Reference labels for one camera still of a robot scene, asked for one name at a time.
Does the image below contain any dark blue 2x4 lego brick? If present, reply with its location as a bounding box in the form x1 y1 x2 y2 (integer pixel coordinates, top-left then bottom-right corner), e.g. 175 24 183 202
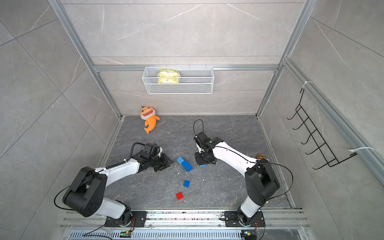
177 157 193 172

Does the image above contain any blue 2x2 lego brick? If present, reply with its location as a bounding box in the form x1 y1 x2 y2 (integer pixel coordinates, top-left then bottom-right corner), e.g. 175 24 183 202
183 180 191 188

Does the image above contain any red 2x2 lego brick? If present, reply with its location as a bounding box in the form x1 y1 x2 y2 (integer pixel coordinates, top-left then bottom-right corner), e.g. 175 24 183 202
176 192 184 201

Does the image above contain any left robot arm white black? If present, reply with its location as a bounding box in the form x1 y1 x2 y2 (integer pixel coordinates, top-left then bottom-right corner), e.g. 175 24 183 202
62 142 173 227

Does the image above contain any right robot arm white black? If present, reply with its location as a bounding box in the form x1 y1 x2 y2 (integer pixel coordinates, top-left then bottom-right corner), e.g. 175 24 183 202
194 132 280 226

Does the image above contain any orange shark plush toy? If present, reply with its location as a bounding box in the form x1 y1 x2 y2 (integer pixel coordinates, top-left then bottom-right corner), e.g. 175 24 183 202
140 107 160 135

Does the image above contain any brown white plush toy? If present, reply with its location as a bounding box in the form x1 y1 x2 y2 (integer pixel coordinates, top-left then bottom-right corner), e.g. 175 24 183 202
256 154 268 160

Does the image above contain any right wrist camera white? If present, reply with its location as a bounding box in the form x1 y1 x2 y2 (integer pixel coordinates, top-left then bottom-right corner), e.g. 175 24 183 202
194 136 206 153

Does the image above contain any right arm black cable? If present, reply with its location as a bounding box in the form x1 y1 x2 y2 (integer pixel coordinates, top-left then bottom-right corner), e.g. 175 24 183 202
192 118 295 240

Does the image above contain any white wire mesh basket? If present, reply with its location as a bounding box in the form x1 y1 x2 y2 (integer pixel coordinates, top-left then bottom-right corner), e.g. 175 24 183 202
142 67 215 95

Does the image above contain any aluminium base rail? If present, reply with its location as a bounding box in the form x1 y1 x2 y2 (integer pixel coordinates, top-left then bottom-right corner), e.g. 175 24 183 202
59 209 310 231

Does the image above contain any black wire hook rack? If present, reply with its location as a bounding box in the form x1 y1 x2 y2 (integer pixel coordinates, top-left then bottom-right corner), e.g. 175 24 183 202
287 89 358 170

